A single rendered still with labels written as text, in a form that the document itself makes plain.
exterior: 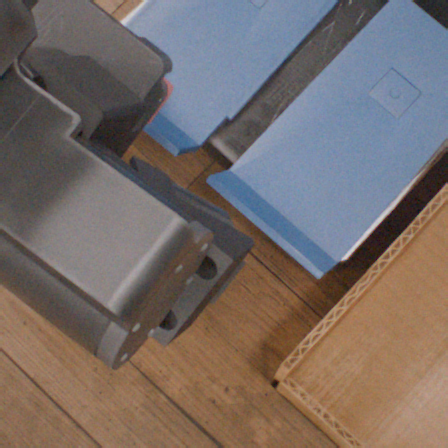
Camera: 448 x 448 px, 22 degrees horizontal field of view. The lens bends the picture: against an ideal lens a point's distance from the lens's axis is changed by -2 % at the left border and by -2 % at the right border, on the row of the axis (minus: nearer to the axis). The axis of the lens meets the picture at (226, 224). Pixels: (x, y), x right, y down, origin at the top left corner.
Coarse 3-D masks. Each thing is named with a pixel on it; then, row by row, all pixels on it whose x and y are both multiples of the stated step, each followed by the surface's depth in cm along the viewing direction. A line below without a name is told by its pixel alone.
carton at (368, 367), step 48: (432, 240) 59; (384, 288) 58; (432, 288) 58; (336, 336) 58; (384, 336) 58; (432, 336) 58; (288, 384) 54; (336, 384) 57; (384, 384) 57; (432, 384) 57; (336, 432) 54; (384, 432) 56; (432, 432) 56
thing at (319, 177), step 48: (384, 48) 60; (432, 48) 60; (336, 96) 59; (432, 96) 59; (288, 144) 58; (336, 144) 58; (384, 144) 58; (432, 144) 58; (240, 192) 56; (288, 192) 57; (336, 192) 57; (384, 192) 58; (288, 240) 54; (336, 240) 57
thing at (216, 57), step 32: (160, 0) 60; (192, 0) 60; (224, 0) 60; (288, 0) 60; (320, 0) 60; (160, 32) 59; (192, 32) 59; (224, 32) 59; (256, 32) 59; (288, 32) 60; (192, 64) 59; (224, 64) 59; (256, 64) 59; (192, 96) 58; (224, 96) 59; (160, 128) 56; (192, 128) 58
